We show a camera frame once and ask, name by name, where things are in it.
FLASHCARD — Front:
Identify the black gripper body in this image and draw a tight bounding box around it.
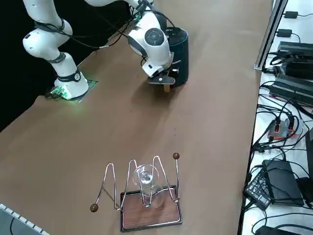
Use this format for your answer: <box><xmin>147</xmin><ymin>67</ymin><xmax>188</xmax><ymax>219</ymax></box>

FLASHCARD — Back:
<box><xmin>167</xmin><ymin>52</ymin><xmax>182</xmax><ymax>75</ymax></box>

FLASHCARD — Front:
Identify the green air fryer body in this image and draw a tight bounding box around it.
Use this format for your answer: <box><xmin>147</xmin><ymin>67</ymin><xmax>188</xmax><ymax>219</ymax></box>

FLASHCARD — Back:
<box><xmin>165</xmin><ymin>27</ymin><xmax>190</xmax><ymax>87</ymax></box>

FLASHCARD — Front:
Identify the clear glass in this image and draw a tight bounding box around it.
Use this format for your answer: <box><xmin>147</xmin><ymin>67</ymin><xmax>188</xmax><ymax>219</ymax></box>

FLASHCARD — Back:
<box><xmin>132</xmin><ymin>164</ymin><xmax>165</xmax><ymax>209</ymax></box>

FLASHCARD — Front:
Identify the long black power supply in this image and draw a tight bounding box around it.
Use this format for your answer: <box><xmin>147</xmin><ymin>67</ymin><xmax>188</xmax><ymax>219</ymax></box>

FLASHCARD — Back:
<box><xmin>273</xmin><ymin>41</ymin><xmax>313</xmax><ymax>79</ymax></box>
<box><xmin>268</xmin><ymin>73</ymin><xmax>313</xmax><ymax>106</ymax></box>

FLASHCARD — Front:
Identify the grey orange usb hub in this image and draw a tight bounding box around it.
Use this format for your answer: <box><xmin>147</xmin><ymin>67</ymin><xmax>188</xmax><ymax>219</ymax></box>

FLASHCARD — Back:
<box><xmin>268</xmin><ymin>118</ymin><xmax>298</xmax><ymax>141</ymax></box>

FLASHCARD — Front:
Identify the black labelled power adapter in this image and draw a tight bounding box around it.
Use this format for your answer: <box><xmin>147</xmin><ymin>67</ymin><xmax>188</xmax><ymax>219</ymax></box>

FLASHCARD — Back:
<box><xmin>243</xmin><ymin>168</ymin><xmax>272</xmax><ymax>211</ymax></box>

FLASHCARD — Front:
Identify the large black power brick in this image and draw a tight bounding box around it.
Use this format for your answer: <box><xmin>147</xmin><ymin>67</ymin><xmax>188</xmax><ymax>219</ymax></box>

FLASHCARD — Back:
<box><xmin>262</xmin><ymin>159</ymin><xmax>305</xmax><ymax>207</ymax></box>

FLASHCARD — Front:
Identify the white keyboard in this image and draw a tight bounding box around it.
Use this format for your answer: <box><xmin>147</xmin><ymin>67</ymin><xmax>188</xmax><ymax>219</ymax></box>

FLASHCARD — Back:
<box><xmin>0</xmin><ymin>203</ymin><xmax>51</xmax><ymax>235</ymax></box>

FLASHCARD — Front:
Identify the silver wire cup rack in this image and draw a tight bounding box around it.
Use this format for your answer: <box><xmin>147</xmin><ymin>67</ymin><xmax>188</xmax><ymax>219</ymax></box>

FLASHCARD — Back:
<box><xmin>89</xmin><ymin>152</ymin><xmax>181</xmax><ymax>213</ymax></box>

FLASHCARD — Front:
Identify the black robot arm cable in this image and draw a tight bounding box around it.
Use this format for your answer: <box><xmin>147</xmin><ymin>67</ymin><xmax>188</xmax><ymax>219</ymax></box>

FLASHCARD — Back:
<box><xmin>34</xmin><ymin>0</ymin><xmax>177</xmax><ymax>50</ymax></box>

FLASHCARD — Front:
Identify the aluminium frame profile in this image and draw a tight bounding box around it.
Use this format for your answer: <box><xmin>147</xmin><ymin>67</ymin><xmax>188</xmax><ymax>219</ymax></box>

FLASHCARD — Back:
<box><xmin>253</xmin><ymin>0</ymin><xmax>290</xmax><ymax>71</ymax></box>

